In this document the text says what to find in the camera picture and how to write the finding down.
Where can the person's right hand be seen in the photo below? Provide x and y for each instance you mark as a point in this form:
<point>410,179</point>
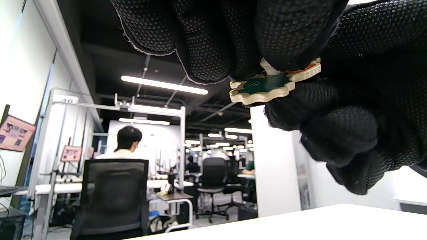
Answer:
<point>367,100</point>

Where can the person's left hand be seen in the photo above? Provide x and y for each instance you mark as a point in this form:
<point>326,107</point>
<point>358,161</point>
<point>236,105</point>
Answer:
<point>217,30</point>

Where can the seahorse puzzle piece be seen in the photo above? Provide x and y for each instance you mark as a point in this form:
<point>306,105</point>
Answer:
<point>267,86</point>

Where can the black swivel office chair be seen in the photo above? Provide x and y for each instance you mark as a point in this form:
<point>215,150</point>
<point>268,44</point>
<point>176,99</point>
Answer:
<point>215,183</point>

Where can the dark brown side desk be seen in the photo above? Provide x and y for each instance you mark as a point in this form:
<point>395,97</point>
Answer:
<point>175,196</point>

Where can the small pink poster board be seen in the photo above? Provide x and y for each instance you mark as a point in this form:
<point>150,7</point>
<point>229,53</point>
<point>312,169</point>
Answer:
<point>71,154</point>

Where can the black mesh office chair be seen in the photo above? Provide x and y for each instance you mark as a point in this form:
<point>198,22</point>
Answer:
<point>113,196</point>

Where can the black computer tower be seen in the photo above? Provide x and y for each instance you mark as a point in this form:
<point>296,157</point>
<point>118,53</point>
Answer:
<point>11,223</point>

